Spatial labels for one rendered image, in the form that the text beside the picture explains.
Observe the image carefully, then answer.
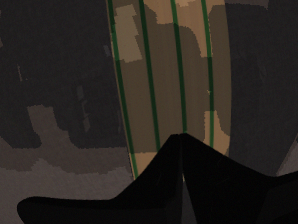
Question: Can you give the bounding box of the tan striped strip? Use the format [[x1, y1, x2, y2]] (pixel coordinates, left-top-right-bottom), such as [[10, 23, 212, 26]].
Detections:
[[105, 0, 231, 180]]

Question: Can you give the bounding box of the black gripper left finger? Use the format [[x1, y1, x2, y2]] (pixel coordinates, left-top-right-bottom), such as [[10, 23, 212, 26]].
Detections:
[[16, 133, 184, 224]]

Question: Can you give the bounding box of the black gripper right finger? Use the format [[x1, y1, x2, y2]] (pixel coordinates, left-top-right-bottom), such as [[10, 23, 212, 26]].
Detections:
[[180, 132, 298, 224]]

